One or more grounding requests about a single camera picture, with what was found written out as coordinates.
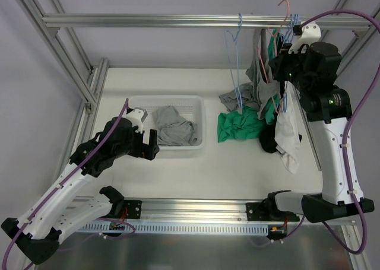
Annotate grey tank top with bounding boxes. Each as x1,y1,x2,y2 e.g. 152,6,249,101
219,28,279,120
152,106,198,147

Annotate pink hanger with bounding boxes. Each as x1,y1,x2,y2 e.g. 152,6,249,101
259,0,290,114

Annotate light blue hanger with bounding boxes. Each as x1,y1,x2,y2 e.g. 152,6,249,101
224,13,243,110

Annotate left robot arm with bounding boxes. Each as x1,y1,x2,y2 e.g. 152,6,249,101
1,117,159,269

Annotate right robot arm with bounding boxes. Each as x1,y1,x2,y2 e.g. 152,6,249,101
265,42,375,223

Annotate green tank top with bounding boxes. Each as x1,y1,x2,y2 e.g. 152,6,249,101
217,29,281,143

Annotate black tank top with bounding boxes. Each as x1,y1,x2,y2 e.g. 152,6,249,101
259,125,278,154

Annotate white tank top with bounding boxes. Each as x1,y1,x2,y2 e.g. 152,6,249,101
274,84,300,174

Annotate blue hangers on right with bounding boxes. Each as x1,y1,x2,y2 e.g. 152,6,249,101
281,14,299,113

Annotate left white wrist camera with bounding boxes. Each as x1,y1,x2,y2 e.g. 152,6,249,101
125,107,148,134

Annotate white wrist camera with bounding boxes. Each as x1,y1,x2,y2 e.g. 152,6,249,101
125,107,148,134
288,21,321,54

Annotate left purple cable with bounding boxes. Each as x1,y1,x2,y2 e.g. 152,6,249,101
4,97,136,266

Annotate purple cable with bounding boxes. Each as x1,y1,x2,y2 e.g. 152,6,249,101
4,97,136,266
296,9,380,256

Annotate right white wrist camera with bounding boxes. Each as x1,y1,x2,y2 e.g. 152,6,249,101
288,21,321,54

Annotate aluminium hanging rail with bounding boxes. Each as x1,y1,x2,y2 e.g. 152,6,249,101
42,13,375,30

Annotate white slotted cable duct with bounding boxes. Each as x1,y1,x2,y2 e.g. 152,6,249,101
79,221,269,236

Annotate right aluminium frame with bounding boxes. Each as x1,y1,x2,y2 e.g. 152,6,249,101
291,0,379,173

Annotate aluminium frame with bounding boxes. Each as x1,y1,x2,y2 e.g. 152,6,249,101
16,0,110,177
291,0,379,173

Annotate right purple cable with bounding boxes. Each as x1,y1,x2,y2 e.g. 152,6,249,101
296,9,380,256

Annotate front aluminium rail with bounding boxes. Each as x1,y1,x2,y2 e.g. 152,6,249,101
68,196,354,223

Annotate left aluminium frame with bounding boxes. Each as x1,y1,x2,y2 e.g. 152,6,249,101
16,0,110,177

